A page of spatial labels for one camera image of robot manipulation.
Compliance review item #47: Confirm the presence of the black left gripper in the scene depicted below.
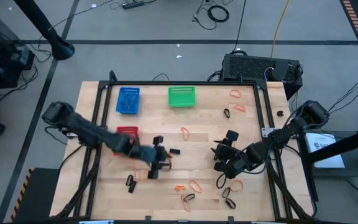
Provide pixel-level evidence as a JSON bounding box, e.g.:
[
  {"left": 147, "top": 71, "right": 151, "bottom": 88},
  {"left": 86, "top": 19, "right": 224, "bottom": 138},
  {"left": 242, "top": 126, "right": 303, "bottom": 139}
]
[{"left": 129, "top": 136, "right": 167, "bottom": 180}]

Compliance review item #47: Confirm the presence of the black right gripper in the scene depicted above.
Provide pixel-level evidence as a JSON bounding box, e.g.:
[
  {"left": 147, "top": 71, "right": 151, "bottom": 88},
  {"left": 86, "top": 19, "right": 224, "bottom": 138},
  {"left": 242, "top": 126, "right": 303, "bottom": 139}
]
[{"left": 213, "top": 129, "right": 253, "bottom": 173}]

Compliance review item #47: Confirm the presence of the blue rubber band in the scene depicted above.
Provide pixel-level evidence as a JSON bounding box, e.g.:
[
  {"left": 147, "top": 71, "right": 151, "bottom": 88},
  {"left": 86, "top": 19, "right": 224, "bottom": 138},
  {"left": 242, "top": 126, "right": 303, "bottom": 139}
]
[{"left": 121, "top": 93, "right": 138, "bottom": 112}]

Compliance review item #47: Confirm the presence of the red plastic basket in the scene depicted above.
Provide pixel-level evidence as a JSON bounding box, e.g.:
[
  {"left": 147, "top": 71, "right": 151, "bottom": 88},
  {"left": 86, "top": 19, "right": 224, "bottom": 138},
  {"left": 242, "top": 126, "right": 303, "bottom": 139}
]
[{"left": 116, "top": 126, "right": 139, "bottom": 156}]

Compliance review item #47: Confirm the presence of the blue plastic basket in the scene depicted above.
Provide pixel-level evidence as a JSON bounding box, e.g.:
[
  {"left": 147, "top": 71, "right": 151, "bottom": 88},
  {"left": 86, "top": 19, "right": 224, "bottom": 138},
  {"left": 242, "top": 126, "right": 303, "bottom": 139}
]
[{"left": 116, "top": 86, "right": 140, "bottom": 115}]

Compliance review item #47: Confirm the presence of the green plastic basket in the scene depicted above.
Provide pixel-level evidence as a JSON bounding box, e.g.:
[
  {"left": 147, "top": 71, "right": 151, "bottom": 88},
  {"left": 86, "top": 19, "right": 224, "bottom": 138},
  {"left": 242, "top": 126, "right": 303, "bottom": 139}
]
[{"left": 167, "top": 86, "right": 196, "bottom": 108}]

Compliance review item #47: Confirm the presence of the black computer case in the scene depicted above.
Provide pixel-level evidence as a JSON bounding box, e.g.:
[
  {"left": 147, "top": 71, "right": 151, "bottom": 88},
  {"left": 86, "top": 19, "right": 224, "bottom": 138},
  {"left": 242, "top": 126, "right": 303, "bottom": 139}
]
[{"left": 221, "top": 53, "right": 303, "bottom": 100}]

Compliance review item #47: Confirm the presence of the white paper sheet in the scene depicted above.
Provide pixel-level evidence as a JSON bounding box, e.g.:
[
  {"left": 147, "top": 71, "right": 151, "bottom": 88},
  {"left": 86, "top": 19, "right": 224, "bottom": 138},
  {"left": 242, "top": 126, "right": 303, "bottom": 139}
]
[{"left": 305, "top": 133, "right": 346, "bottom": 169}]

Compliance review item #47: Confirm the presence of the black metal beam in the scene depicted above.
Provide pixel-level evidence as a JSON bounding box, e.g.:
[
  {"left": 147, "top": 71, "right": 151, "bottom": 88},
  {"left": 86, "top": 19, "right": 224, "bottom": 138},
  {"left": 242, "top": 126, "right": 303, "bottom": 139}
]
[{"left": 305, "top": 124, "right": 358, "bottom": 166}]

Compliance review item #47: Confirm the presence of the dark side table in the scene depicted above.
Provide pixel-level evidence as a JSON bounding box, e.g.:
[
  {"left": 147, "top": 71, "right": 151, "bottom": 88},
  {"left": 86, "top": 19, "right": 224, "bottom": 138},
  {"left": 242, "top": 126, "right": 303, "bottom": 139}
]
[{"left": 296, "top": 129, "right": 358, "bottom": 206}]

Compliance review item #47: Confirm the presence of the black power strip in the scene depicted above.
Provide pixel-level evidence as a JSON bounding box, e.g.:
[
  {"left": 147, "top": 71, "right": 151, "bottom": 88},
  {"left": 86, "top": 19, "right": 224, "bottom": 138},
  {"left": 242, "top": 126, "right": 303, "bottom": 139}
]
[{"left": 122, "top": 1, "right": 145, "bottom": 10}]

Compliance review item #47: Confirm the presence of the black pole stand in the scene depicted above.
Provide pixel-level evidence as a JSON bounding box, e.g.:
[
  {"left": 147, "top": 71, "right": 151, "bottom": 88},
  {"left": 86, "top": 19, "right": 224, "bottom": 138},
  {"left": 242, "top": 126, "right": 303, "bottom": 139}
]
[{"left": 12, "top": 0, "right": 76, "bottom": 62}]

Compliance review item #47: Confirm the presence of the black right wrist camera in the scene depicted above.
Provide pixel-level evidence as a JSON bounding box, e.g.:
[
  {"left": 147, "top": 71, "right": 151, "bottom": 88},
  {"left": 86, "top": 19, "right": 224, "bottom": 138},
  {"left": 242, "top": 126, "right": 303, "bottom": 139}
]
[{"left": 211, "top": 139, "right": 229, "bottom": 162}]

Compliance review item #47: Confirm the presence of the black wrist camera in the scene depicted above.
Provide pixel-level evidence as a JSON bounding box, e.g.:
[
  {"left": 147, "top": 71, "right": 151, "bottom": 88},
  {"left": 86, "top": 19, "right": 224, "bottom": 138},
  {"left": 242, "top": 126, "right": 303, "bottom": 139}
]
[
  {"left": 211, "top": 139, "right": 229, "bottom": 162},
  {"left": 138, "top": 145, "right": 155, "bottom": 161}
]

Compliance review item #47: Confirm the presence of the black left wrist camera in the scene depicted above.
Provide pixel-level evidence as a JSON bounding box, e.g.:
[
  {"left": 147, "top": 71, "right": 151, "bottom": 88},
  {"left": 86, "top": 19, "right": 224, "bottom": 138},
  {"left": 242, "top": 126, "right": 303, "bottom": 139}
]
[{"left": 138, "top": 145, "right": 155, "bottom": 161}]

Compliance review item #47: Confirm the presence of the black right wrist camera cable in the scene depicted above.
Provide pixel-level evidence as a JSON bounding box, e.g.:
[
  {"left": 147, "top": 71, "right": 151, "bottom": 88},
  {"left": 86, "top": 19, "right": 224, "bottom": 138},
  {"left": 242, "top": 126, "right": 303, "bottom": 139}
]
[{"left": 215, "top": 172, "right": 229, "bottom": 190}]

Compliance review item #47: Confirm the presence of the black hanging cable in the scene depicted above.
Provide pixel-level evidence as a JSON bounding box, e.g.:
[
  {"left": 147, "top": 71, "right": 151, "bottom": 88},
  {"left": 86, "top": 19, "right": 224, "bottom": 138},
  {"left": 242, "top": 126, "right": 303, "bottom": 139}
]
[{"left": 233, "top": 0, "right": 247, "bottom": 52}]

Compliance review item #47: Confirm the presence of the yellow hanging cable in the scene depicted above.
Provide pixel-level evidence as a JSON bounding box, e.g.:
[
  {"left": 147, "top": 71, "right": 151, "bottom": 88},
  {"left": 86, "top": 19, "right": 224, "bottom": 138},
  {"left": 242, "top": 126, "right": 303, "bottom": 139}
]
[{"left": 270, "top": 0, "right": 291, "bottom": 59}]

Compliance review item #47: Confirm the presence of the coiled black floor cable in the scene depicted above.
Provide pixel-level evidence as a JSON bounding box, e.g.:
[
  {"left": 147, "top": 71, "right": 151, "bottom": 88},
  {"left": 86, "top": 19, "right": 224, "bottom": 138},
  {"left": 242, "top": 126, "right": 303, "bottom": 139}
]
[{"left": 193, "top": 0, "right": 231, "bottom": 31}]

